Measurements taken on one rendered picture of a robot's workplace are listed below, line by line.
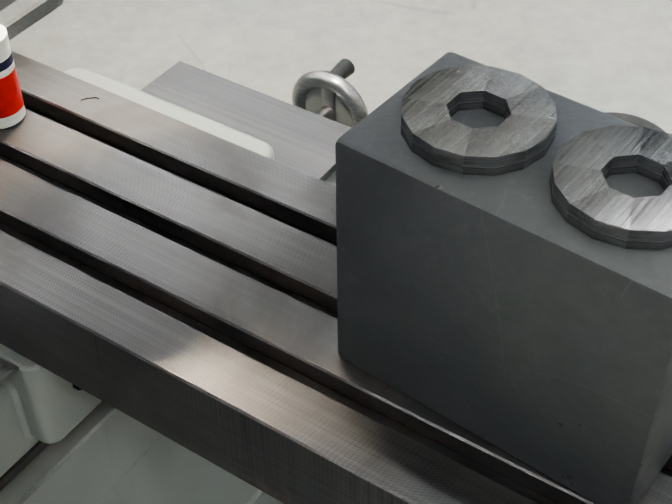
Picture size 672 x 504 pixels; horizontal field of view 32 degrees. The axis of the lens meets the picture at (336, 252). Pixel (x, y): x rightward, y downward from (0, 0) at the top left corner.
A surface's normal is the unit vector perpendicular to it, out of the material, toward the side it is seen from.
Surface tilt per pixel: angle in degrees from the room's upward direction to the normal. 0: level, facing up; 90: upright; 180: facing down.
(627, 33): 0
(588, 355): 90
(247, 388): 0
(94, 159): 0
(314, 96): 90
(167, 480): 90
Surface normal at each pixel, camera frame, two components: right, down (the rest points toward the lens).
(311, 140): -0.01, -0.73
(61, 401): 0.83, 0.37
